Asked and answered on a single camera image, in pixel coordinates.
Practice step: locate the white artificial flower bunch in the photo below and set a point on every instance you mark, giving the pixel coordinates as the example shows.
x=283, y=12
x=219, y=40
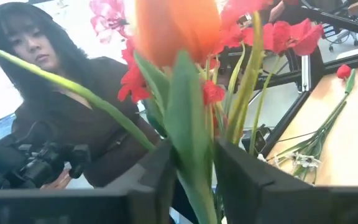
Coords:
x=306, y=160

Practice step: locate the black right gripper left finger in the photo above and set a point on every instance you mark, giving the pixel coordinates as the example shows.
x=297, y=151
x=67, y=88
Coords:
x=73, y=207

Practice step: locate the orange artificial tulip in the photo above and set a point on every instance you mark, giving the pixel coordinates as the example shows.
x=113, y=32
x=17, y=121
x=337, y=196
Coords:
x=179, y=31

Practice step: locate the black table edge rail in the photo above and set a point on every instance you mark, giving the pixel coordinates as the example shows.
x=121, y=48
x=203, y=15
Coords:
x=286, y=124

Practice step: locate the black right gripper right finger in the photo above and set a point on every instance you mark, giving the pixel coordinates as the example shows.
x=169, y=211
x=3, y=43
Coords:
x=291, y=205

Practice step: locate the person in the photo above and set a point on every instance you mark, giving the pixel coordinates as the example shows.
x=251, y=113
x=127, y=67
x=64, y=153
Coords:
x=73, y=118

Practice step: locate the office chair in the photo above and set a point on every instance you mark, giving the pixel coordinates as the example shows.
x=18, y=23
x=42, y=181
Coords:
x=342, y=37

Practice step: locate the red artificial tulip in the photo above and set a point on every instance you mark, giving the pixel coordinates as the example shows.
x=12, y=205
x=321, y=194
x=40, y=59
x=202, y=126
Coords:
x=343, y=71

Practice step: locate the person's hand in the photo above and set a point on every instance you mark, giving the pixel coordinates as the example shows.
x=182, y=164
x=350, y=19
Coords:
x=56, y=182

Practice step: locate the red artificial flower bunch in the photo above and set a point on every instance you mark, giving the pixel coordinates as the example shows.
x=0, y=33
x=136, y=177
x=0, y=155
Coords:
x=303, y=35

